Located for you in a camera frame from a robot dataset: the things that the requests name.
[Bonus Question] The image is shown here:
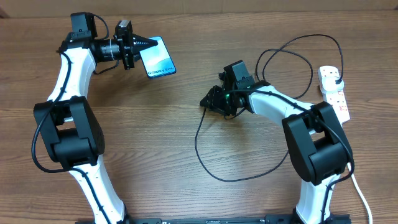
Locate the Galaxy S24+ smartphone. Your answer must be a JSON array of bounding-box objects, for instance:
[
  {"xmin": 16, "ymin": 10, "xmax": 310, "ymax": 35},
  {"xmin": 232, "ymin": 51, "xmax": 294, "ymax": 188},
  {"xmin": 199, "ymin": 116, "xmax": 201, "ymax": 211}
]
[{"xmin": 140, "ymin": 36, "xmax": 177, "ymax": 79}]

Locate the black USB-C charging cable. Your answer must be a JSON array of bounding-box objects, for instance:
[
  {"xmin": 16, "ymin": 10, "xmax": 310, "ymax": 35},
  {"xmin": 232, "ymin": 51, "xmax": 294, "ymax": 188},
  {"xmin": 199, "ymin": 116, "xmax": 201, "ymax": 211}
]
[{"xmin": 194, "ymin": 34, "xmax": 345, "ymax": 183}]

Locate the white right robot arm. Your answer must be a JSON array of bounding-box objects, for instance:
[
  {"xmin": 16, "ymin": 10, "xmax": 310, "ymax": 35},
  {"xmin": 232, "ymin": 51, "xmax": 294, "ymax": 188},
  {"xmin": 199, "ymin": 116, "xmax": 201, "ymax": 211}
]
[{"xmin": 200, "ymin": 60, "xmax": 354, "ymax": 223}]

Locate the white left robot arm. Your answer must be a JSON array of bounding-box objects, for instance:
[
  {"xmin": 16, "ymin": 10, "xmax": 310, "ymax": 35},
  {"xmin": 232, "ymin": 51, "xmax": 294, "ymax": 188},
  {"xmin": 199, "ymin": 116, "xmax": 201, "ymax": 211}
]
[{"xmin": 31, "ymin": 12, "xmax": 158, "ymax": 223}]

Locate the white charger plug adapter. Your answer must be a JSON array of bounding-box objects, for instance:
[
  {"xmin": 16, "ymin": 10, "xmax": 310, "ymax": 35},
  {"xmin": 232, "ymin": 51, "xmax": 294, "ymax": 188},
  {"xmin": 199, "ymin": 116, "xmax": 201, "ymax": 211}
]
[{"xmin": 320, "ymin": 77, "xmax": 345, "ymax": 94}]

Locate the white power strip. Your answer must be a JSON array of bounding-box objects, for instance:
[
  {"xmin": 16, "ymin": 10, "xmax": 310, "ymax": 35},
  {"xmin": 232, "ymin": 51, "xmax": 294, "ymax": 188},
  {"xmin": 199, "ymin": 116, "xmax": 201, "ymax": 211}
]
[{"xmin": 318, "ymin": 65, "xmax": 350, "ymax": 124}]

